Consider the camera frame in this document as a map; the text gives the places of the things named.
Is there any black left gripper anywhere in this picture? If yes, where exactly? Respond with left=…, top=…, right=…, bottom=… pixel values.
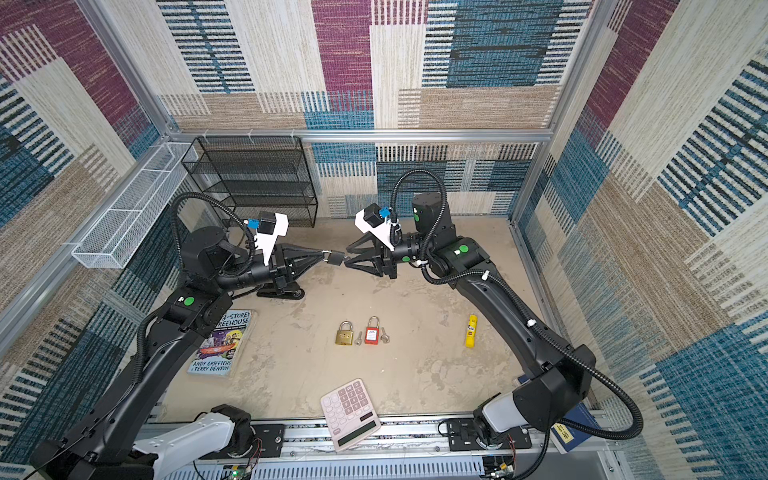
left=214, top=245, right=322, bottom=298

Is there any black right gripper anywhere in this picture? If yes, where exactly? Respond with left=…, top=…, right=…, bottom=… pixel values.
left=345, top=232, right=433, bottom=279

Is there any small black padlock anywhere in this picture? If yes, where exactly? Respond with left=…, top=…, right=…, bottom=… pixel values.
left=322, top=250, right=346, bottom=266

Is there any red safety padlock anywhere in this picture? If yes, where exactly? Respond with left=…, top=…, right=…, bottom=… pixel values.
left=363, top=316, right=381, bottom=345

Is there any brass padlock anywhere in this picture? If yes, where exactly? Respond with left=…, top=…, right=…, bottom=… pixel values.
left=335, top=321, right=354, bottom=346

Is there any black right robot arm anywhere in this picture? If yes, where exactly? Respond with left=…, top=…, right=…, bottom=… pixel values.
left=344, top=179, right=644, bottom=479

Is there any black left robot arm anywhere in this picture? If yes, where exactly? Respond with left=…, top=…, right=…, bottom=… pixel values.
left=30, top=192, right=345, bottom=479

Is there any black stapler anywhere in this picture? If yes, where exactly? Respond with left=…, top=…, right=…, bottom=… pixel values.
left=256, top=283, right=305, bottom=300

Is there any treehouse paperback book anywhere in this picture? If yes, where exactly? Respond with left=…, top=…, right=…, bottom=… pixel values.
left=187, top=310, right=253, bottom=377

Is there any pink calculator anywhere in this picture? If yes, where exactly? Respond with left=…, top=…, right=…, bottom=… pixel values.
left=320, top=378, right=382, bottom=453

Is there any dark blue hardcover book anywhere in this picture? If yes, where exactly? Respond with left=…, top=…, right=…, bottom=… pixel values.
left=513, top=375, right=600, bottom=454

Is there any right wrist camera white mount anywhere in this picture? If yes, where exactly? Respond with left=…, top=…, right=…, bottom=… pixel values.
left=354, top=203, right=396, bottom=252

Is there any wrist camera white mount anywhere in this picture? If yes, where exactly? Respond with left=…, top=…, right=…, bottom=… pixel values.
left=244, top=211, right=289, bottom=266
left=354, top=203, right=396, bottom=252

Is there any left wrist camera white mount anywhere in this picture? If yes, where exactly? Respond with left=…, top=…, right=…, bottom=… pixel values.
left=244, top=211, right=289, bottom=266

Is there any black wire shelf rack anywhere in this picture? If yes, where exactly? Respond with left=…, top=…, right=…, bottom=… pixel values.
left=182, top=136, right=319, bottom=228

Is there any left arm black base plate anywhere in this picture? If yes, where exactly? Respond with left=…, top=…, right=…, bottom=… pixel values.
left=202, top=423, right=286, bottom=461

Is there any white wire mesh basket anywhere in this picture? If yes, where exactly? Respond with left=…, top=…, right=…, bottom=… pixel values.
left=72, top=142, right=189, bottom=269

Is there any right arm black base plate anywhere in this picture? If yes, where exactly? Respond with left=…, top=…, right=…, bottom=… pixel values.
left=437, top=417, right=532, bottom=451

